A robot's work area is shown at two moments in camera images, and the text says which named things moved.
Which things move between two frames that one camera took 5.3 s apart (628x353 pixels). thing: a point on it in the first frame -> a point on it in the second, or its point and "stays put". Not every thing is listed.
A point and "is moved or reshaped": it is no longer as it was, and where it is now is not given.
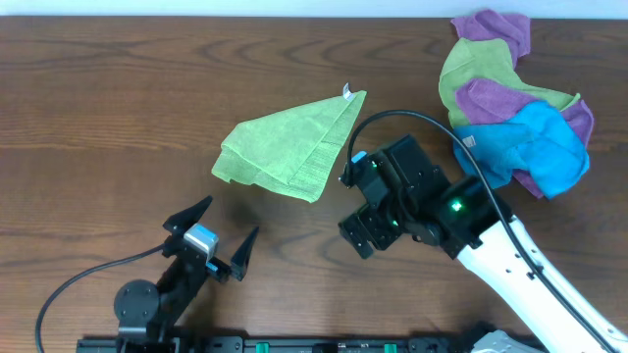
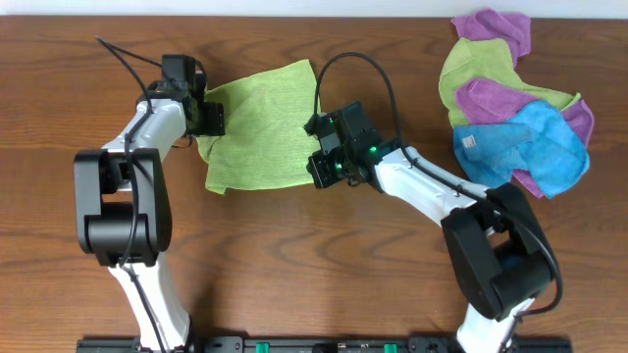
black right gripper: (369, 222) -> (319, 171)
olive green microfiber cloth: (489, 59) stays put
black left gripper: (185, 246) -> (214, 120)
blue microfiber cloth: (538, 141) stays put
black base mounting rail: (319, 344) stays put
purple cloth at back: (486, 24) stays put
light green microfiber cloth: (294, 149) is moved or reshaped
